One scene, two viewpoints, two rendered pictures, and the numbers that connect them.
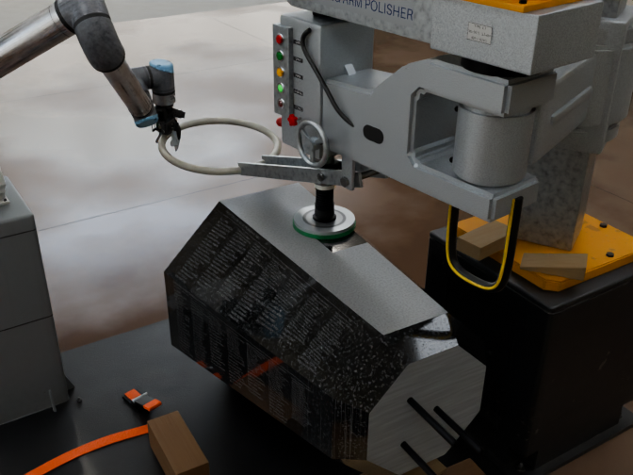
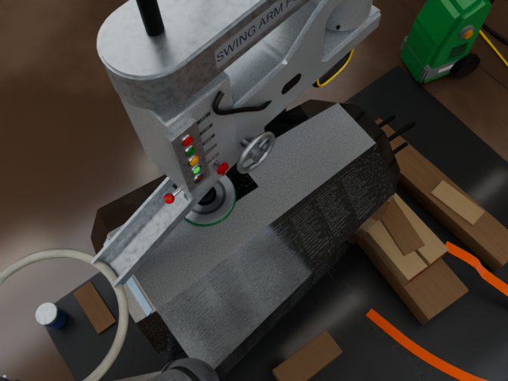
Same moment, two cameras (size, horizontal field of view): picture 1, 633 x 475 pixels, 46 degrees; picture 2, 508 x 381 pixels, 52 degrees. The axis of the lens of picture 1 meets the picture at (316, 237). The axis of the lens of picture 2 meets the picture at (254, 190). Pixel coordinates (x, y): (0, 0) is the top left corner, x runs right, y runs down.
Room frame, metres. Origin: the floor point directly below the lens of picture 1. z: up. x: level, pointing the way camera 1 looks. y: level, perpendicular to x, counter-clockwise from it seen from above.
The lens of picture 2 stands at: (2.16, 0.76, 2.54)
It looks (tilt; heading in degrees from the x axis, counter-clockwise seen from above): 65 degrees down; 270
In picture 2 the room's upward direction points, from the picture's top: 5 degrees counter-clockwise
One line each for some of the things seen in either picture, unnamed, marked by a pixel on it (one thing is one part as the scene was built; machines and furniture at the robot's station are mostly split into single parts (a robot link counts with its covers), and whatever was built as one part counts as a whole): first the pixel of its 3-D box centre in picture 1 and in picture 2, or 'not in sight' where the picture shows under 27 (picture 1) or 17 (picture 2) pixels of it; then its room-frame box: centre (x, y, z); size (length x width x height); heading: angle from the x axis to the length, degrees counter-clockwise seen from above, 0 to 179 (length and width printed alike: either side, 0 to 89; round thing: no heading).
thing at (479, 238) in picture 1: (487, 239); not in sight; (2.26, -0.58, 0.81); 0.20 x 0.10 x 0.05; 130
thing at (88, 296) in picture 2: not in sight; (94, 307); (2.98, 0.13, 0.02); 0.25 x 0.10 x 0.01; 122
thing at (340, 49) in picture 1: (343, 91); (205, 106); (2.27, -0.08, 1.32); 0.36 x 0.22 x 0.45; 40
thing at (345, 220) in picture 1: (324, 219); (205, 195); (2.33, -0.03, 0.84); 0.21 x 0.21 x 0.01
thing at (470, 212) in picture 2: not in sight; (456, 202); (1.16, -0.19, 0.13); 0.25 x 0.10 x 0.01; 130
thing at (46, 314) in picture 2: not in sight; (51, 316); (3.16, 0.17, 0.08); 0.10 x 0.10 x 0.13
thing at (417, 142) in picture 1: (412, 125); (286, 48); (2.02, -0.27, 1.30); 0.74 x 0.23 x 0.49; 40
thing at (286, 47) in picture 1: (284, 71); (189, 156); (2.31, 0.11, 1.37); 0.08 x 0.03 x 0.28; 40
